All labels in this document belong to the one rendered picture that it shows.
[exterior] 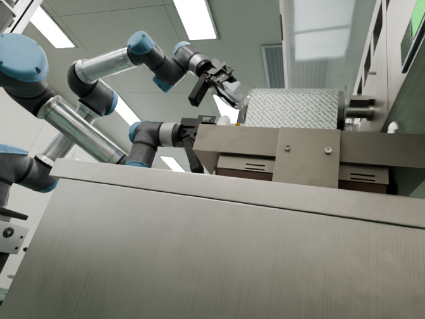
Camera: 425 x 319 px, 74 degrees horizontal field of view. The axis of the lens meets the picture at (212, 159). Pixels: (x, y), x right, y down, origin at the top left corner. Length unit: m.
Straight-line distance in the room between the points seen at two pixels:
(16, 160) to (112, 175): 0.79
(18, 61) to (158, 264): 0.61
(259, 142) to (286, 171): 0.09
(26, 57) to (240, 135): 0.57
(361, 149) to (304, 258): 0.22
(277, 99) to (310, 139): 0.34
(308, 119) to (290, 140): 0.29
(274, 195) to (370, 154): 0.18
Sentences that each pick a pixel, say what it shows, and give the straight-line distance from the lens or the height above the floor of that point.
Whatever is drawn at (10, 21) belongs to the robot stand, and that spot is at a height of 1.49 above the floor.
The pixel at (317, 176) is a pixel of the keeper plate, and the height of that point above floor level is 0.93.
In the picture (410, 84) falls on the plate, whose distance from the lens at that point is 0.64.
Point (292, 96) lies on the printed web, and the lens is 0.84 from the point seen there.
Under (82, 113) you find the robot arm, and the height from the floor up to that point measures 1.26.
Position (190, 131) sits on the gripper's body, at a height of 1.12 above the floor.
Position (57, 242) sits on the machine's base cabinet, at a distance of 0.56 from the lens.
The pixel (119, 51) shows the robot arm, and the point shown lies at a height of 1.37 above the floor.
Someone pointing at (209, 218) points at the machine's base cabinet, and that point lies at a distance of 0.43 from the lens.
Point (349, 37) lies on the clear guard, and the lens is 1.35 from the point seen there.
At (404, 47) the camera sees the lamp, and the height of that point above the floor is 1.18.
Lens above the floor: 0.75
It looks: 23 degrees up
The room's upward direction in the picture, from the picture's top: 14 degrees clockwise
